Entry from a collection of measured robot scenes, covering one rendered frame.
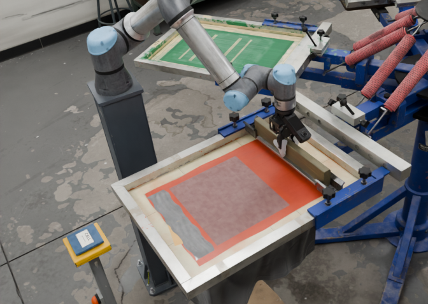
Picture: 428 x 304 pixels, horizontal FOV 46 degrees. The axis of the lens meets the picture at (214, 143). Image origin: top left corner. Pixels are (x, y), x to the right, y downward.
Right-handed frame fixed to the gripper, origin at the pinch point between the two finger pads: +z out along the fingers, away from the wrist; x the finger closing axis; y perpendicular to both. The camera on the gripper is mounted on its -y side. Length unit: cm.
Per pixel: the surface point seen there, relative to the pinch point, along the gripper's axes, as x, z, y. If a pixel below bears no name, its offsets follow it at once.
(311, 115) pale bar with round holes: -20.5, -1.0, 11.6
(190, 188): 37.2, 5.5, 11.9
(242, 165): 14.6, 5.5, 10.6
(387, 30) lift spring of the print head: -74, -15, 24
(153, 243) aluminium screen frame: 61, 2, -6
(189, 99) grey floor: -54, 101, 198
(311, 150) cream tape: -11.4, 5.5, 1.2
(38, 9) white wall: 6, 63, 380
